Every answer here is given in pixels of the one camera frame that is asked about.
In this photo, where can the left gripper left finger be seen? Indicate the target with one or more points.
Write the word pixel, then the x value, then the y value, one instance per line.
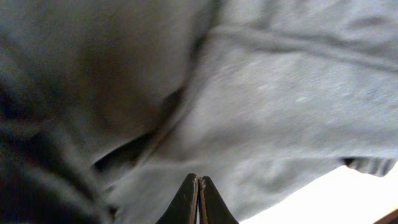
pixel 183 207

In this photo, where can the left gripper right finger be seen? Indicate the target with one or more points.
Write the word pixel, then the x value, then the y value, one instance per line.
pixel 212 208

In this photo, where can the black t-shirt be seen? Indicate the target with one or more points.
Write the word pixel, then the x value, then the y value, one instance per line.
pixel 106 106

